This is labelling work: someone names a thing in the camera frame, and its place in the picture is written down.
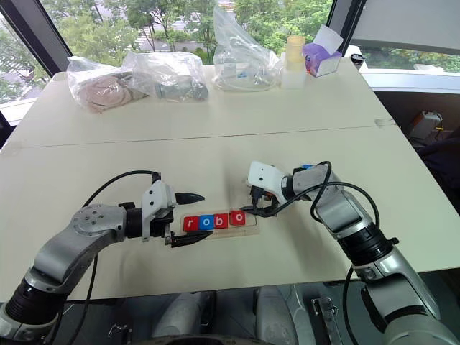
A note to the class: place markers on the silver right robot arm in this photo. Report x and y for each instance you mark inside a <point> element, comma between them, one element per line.
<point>345,212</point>

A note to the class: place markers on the grey metal bracket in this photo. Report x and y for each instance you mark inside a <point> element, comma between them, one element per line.
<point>327,316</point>

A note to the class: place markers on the blue letter tile t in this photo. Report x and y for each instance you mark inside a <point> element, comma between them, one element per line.
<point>307,167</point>

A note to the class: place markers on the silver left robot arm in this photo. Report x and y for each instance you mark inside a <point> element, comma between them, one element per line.
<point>72,233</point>

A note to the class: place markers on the wooden letter tray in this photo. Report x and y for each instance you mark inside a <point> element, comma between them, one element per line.
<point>233,233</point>

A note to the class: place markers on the dark cup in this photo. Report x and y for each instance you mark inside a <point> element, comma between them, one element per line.
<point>357,62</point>

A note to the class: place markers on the red letter tile b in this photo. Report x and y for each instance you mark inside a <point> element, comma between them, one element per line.
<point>222,221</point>

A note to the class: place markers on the plastic bag with pink cloth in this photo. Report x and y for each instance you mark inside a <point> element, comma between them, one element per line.
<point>104,90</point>

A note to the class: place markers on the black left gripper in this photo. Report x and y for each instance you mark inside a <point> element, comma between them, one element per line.
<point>160,226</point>

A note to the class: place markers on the grey roller blind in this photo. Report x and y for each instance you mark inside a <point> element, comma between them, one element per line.
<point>413,25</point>

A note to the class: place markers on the red letter tile r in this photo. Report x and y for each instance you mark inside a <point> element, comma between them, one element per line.
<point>191,224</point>

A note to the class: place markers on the red letter tile o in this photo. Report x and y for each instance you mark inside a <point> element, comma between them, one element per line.
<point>238,218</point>

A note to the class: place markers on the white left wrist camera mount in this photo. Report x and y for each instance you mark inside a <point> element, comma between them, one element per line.
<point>158,196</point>

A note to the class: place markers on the bystander dark clothing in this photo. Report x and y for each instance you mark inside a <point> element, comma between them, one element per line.
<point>443,165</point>

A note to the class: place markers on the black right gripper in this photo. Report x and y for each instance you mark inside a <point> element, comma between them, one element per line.
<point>262,197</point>

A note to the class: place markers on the orange and grey bag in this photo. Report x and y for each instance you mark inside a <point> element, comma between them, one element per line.
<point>426,125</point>

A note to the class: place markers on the dark window frame pillar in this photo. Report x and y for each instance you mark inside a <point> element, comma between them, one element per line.
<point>36,32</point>
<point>343,25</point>

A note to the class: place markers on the purple and white box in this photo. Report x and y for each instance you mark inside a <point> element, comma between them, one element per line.
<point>321,63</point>

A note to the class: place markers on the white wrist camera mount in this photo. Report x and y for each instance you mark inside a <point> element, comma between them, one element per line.
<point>264,176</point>
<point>158,196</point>

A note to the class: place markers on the grey rounded robot shape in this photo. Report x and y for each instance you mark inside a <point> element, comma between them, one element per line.
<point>275,316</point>
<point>183,316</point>

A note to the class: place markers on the yellow and white plastic container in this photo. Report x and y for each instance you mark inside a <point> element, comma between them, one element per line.
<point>294,72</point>

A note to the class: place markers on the plastic bag with grey object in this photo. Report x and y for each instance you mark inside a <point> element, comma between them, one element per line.
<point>172,88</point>

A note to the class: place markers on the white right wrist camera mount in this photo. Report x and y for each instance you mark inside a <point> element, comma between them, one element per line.
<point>264,176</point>

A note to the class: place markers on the blue letter tile o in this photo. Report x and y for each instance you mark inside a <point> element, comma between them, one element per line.
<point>206,222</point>

